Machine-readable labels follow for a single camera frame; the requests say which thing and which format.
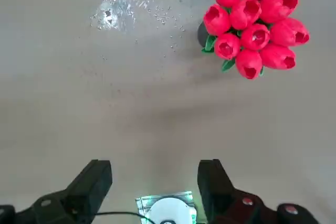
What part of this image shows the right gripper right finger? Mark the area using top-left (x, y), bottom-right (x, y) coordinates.
top-left (197, 158), bottom-right (334, 224)

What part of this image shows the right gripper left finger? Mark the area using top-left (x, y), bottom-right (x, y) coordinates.
top-left (0, 159), bottom-right (113, 224)

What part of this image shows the red tulip bouquet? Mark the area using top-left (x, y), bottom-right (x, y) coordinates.
top-left (201, 0), bottom-right (310, 80)

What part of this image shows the thin black cable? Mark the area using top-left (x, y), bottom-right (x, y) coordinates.
top-left (94, 211), bottom-right (149, 222)

